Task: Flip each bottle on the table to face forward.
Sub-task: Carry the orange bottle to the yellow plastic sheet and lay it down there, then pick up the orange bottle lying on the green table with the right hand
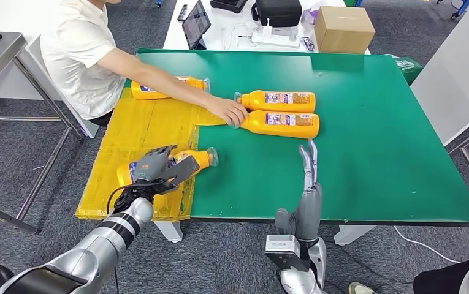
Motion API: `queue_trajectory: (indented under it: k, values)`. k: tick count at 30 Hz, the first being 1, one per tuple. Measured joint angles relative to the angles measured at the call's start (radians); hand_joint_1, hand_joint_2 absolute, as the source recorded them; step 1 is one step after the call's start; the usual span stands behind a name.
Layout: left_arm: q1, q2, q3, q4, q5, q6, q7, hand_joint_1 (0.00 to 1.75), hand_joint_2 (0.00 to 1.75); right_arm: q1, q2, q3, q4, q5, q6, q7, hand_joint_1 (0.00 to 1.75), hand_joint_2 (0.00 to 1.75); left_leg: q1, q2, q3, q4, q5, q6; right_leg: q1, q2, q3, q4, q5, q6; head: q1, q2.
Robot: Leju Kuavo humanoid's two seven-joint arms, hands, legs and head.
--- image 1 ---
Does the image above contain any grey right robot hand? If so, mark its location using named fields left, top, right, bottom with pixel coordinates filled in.
left=275, top=140, right=324, bottom=246

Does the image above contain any white power strip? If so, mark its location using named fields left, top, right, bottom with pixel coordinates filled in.
left=251, top=23, right=301, bottom=48

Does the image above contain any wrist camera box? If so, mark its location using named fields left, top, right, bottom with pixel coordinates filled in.
left=264, top=234, right=311, bottom=273
left=157, top=155, right=201, bottom=194

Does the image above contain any standing person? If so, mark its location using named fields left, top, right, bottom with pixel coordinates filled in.
left=413, top=254, right=469, bottom=294

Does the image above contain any yellow taped sheet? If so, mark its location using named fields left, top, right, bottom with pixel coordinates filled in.
left=75, top=87, right=227, bottom=223

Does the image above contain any white table leg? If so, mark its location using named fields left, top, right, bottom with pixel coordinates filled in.
left=334, top=224, right=378, bottom=247
left=153, top=220, right=183, bottom=243

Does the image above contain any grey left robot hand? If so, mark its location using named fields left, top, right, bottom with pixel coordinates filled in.
left=131, top=145, right=178, bottom=183

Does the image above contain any pale purple plastic bag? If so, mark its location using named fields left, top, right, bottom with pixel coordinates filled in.
left=301, top=7, right=321, bottom=25

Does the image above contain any orange detergent bottle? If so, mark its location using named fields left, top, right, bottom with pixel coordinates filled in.
left=116, top=147, right=219, bottom=187
left=130, top=75, right=211, bottom=101
left=234, top=89, right=316, bottom=114
left=229, top=110, right=321, bottom=140

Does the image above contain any black tablet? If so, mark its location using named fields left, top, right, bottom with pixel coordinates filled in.
left=182, top=0, right=212, bottom=51

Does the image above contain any white floor cable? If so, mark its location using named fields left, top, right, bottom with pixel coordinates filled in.
left=393, top=225, right=462, bottom=264

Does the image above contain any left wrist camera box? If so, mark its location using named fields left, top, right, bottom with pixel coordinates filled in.
left=157, top=155, right=201, bottom=194

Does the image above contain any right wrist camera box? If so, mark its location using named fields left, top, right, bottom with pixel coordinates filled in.
left=264, top=234, right=311, bottom=273

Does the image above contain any white board table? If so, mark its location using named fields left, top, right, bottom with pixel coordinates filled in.
left=410, top=5, right=469, bottom=146

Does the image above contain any blue metal frame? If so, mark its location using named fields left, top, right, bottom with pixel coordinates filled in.
left=437, top=0, right=469, bottom=18

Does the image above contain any black tray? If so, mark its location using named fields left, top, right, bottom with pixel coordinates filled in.
left=210, top=0, right=249, bottom=14

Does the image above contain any black carry case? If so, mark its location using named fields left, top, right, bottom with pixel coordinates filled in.
left=251, top=0, right=303, bottom=28

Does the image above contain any brown cardboard box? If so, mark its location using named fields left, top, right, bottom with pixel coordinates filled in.
left=315, top=6, right=376, bottom=55

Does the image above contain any standing person's shoe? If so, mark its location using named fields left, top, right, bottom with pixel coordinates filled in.
left=348, top=282, right=377, bottom=294

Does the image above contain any green table mat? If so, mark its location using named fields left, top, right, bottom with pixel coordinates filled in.
left=134, top=48, right=469, bottom=225

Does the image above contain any seated person's right hand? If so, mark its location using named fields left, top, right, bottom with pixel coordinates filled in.
left=205, top=97, right=249, bottom=128

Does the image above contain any seated person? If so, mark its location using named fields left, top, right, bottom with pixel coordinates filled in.
left=39, top=0, right=249, bottom=128

